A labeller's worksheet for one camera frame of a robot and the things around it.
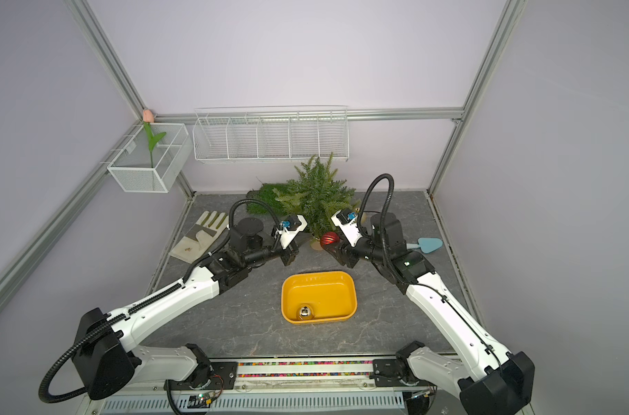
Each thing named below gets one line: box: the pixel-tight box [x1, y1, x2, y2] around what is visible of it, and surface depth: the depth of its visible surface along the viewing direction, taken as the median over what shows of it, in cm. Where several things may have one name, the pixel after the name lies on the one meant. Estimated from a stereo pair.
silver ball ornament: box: [296, 304, 315, 321], surface depth 82 cm
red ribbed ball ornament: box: [319, 231, 340, 249], surface depth 72 cm
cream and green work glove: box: [169, 210, 229, 264], surface depth 107 cm
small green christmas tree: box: [273, 152, 359, 242], surface depth 81 cm
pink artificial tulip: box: [142, 108, 167, 169], surface depth 92 cm
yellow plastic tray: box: [280, 270, 358, 325], surface depth 89 cm
